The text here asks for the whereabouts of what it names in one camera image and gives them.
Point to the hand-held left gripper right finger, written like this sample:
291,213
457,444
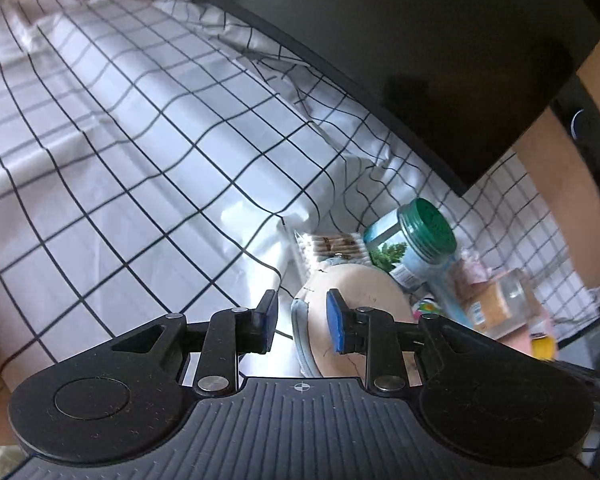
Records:
336,323

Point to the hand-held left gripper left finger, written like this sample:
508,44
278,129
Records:
269,321

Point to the beige round lid container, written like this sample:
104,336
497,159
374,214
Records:
370,285

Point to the blue white wipes packet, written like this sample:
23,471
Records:
447,290

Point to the cotton swab pack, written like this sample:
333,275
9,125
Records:
330,246

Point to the green lid glass jar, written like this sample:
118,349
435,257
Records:
420,232

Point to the clear plastic container brown label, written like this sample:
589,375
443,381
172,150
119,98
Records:
500,300

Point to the yellow bottle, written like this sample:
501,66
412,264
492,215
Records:
543,347

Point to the white checked cloth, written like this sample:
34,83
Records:
105,160

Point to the black storage bin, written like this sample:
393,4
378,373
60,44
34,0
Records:
405,35

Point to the black speaker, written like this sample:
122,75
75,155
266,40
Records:
592,150

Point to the black metal frame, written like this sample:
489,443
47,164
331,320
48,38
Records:
597,350

